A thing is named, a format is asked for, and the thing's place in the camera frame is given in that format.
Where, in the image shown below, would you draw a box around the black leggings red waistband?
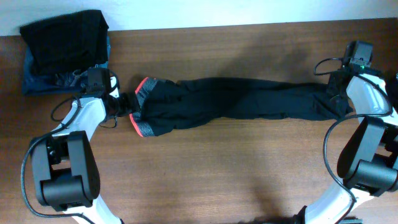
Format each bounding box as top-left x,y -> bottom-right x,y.
130,77 -> 353,137

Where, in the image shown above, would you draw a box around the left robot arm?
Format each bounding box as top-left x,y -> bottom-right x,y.
21,68 -> 140,224

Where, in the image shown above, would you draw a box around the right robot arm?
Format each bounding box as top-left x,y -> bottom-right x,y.
288,40 -> 397,224

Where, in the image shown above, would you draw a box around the dark crumpled garment pile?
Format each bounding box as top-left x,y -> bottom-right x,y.
384,70 -> 398,111

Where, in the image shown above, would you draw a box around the folded blue jeans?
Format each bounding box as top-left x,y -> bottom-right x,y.
22,36 -> 110,95

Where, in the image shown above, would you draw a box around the folded black garment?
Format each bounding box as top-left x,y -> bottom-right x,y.
19,9 -> 109,76

